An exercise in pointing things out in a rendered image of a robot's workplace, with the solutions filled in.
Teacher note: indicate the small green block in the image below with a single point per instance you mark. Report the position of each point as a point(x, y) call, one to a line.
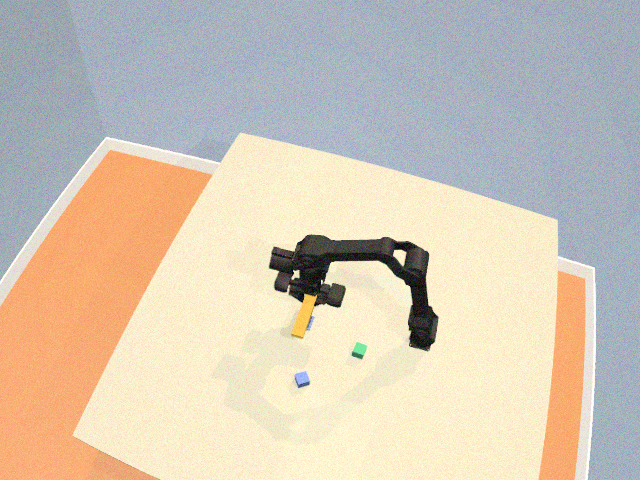
point(359, 350)

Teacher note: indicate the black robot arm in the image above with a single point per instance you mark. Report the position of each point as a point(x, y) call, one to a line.
point(313, 255)

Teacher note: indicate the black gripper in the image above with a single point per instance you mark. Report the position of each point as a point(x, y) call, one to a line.
point(332, 295)

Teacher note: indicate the orange bar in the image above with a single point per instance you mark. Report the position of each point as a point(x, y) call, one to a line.
point(303, 317)

